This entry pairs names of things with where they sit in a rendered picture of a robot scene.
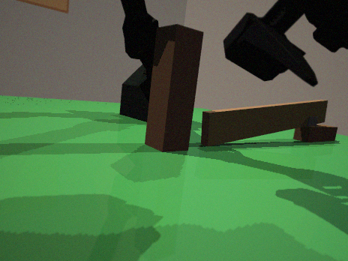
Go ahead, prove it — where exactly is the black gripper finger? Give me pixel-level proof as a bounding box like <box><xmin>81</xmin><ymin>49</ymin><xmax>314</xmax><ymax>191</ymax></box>
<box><xmin>237</xmin><ymin>18</ymin><xmax>318</xmax><ymax>87</ymax></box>

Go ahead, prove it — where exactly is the long brown wooden beam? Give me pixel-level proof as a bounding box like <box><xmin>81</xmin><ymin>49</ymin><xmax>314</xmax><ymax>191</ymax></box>
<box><xmin>201</xmin><ymin>100</ymin><xmax>328</xmax><ymax>146</ymax></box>

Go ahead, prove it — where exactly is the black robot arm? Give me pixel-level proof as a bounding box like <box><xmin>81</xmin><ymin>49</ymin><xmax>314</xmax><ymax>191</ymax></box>
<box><xmin>121</xmin><ymin>0</ymin><xmax>348</xmax><ymax>76</ymax></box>

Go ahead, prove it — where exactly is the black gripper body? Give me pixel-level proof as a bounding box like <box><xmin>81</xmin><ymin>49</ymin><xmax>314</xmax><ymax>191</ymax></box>
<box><xmin>223</xmin><ymin>0</ymin><xmax>336</xmax><ymax>81</ymax></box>

